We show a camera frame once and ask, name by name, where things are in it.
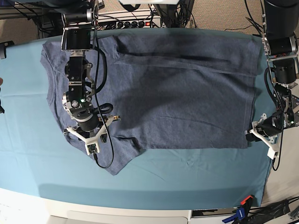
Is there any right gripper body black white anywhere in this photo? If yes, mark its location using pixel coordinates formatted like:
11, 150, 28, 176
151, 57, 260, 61
63, 115, 121, 145

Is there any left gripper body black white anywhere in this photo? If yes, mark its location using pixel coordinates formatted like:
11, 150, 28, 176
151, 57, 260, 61
245, 113, 280, 149

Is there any blue heathered T-shirt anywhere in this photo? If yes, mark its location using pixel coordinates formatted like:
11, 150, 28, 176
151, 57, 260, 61
40, 35, 261, 176

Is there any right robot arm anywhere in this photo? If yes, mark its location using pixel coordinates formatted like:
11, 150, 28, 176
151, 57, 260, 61
57, 0, 119, 154

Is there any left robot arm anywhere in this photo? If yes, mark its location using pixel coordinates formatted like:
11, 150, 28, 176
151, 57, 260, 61
245, 0, 299, 145

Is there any teal table cloth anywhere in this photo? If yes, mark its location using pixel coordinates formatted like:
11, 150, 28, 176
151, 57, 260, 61
0, 28, 296, 210

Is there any black bag bottom right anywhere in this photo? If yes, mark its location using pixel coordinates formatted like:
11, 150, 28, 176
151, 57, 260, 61
242, 199, 290, 224

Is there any orange blue clamp bottom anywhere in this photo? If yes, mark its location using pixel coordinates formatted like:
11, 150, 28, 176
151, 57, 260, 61
222, 195, 255, 224

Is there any white power strip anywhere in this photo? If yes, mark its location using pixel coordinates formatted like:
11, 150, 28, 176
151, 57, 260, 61
105, 17, 161, 29

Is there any black clamp left edge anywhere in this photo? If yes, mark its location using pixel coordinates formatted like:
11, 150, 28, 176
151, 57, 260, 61
0, 41, 14, 60

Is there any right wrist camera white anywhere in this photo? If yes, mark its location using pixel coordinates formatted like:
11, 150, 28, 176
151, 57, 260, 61
85, 142, 100, 155

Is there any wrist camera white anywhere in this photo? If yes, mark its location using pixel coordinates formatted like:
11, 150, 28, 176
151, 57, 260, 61
267, 147, 280, 160
85, 142, 100, 155

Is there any black camera cable left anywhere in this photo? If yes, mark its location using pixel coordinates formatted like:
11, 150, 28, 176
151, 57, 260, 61
271, 130, 285, 171

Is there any black camera cable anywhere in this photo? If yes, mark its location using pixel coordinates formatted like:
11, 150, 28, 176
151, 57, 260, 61
271, 130, 285, 171
93, 44, 115, 169

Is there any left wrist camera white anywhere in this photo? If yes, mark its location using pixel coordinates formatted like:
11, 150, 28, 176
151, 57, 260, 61
267, 147, 280, 160

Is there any black camera cable right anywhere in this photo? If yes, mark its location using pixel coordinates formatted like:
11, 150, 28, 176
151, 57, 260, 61
93, 44, 115, 169

